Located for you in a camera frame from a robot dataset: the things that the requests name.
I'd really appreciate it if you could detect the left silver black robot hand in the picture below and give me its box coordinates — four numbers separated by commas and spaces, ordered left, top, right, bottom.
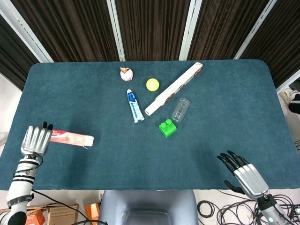
20, 121, 54, 157

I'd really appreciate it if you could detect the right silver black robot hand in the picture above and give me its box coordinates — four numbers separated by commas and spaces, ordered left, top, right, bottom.
217, 150, 270, 199

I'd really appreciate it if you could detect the red Colgate toothpaste box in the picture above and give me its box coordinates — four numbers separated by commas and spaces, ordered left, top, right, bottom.
50, 129, 95, 149

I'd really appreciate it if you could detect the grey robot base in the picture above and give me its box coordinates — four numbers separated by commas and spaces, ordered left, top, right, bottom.
98, 189, 200, 225

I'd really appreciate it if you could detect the long white cardboard box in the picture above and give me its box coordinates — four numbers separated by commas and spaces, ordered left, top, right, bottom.
144, 61, 204, 116

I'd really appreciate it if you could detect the orange package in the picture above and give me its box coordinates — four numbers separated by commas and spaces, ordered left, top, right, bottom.
85, 202, 101, 221

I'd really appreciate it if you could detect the green toy building block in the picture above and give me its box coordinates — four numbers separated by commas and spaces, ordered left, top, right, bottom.
158, 119, 178, 138

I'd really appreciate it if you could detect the clear plastic bottle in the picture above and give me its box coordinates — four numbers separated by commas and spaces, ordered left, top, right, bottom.
172, 98, 191, 123

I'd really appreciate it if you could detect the dark teal table cloth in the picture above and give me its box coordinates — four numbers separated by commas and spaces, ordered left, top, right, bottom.
0, 59, 300, 191

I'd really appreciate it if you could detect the blue white toothpaste tube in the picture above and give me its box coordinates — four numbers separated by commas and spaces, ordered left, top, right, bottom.
126, 89, 146, 124

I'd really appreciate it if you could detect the small white round object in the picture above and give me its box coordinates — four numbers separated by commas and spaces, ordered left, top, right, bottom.
120, 67, 134, 82

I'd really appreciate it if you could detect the yellow ball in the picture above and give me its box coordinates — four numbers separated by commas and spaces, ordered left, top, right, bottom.
146, 78, 160, 92

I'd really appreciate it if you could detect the black cable bundle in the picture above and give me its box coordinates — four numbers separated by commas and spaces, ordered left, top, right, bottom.
196, 189, 300, 225

